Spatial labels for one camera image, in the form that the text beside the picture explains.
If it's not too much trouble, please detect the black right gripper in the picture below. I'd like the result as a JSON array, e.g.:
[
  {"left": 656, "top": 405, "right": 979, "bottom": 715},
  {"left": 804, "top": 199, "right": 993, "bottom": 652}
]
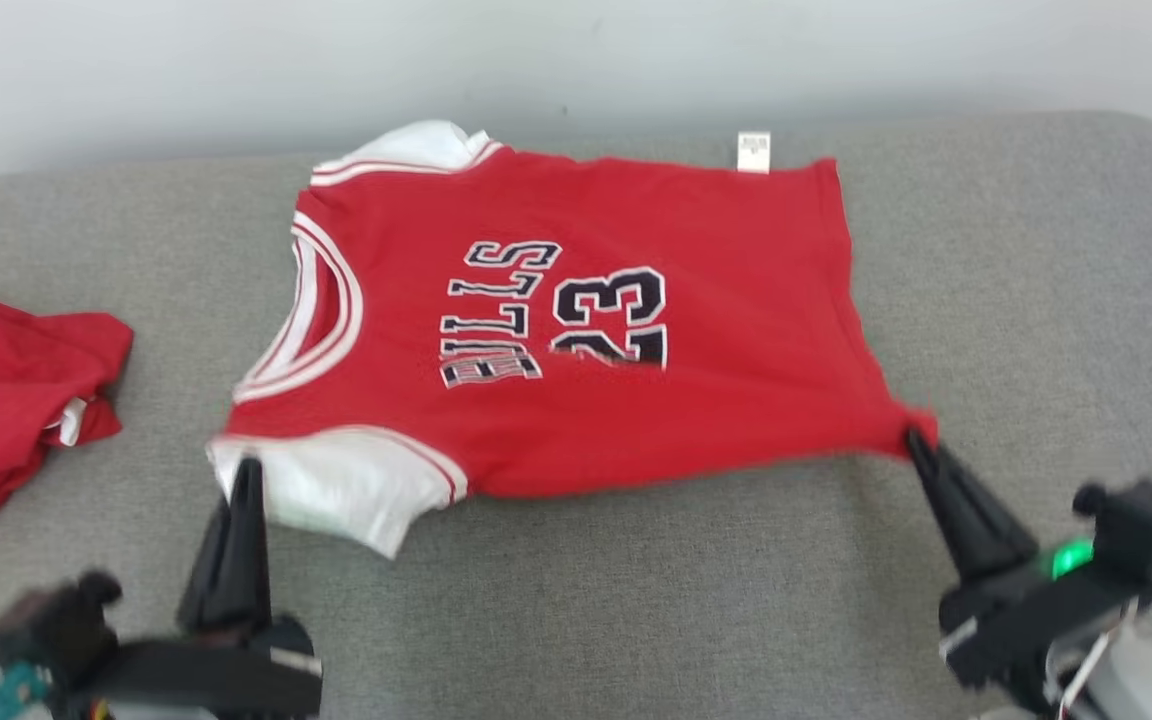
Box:
[{"left": 906, "top": 432, "right": 1137, "bottom": 701}]

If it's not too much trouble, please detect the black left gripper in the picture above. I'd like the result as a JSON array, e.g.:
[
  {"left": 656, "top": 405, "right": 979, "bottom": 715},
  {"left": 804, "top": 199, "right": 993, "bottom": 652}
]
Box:
[{"left": 56, "top": 458, "right": 324, "bottom": 720}]

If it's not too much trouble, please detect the red shorts white stripe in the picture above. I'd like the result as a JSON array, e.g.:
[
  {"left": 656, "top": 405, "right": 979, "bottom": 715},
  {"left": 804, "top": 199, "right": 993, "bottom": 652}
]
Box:
[{"left": 0, "top": 292, "right": 135, "bottom": 557}]

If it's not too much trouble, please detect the red Bulls 23 jersey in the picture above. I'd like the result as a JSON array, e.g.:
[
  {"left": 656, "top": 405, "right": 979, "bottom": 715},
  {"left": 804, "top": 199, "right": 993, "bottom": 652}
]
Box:
[{"left": 206, "top": 120, "right": 939, "bottom": 561}]

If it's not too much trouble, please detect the teal left camera connector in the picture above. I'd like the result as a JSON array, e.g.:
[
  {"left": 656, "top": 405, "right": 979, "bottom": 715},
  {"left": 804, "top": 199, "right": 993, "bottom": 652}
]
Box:
[{"left": 0, "top": 663, "right": 49, "bottom": 720}]

